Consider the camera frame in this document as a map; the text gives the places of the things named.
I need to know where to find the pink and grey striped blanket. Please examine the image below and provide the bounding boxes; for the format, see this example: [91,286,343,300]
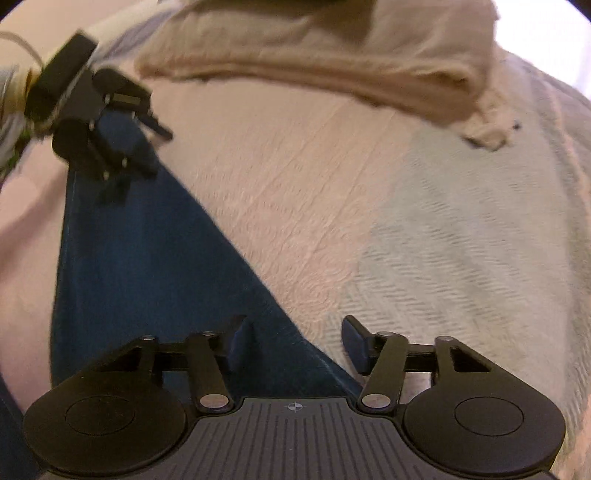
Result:
[0,0,591,480]

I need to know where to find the folded pink blanket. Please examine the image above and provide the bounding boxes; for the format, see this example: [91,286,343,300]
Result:
[136,0,520,151]

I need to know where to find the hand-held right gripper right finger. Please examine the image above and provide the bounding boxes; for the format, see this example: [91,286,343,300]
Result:
[342,315,495,413]

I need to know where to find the dark blue jeans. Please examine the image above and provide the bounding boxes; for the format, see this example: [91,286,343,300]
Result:
[0,108,358,480]

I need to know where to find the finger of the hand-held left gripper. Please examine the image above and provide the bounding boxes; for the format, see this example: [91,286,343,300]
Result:
[95,69,174,140]
[90,115,158,181]

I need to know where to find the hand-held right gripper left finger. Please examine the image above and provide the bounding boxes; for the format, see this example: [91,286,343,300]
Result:
[95,315,247,413]

